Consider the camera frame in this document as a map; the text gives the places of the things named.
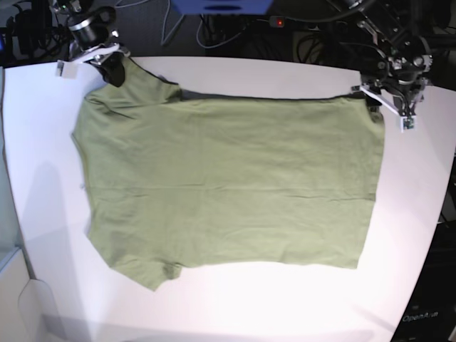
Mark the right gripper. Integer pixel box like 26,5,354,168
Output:
71,40,130,88

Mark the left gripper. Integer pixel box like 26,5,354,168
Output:
361,55,433,103

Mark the green T-shirt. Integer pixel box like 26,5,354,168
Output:
73,60,385,290

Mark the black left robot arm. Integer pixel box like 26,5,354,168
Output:
346,1,432,108

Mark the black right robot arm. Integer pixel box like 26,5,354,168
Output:
50,1,269,87

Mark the blue box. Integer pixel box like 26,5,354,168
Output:
172,0,273,15

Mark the power strip with red light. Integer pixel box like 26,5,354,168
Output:
268,16,296,29

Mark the black OpenArm case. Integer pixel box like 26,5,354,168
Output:
391,199,455,341

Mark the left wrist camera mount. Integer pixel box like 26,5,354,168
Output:
351,83,416,133

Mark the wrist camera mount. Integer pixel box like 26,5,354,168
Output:
351,83,416,133
56,43,120,79

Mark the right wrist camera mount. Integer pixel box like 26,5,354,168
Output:
56,43,120,79

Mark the white cable on floor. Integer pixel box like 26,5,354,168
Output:
113,0,186,46

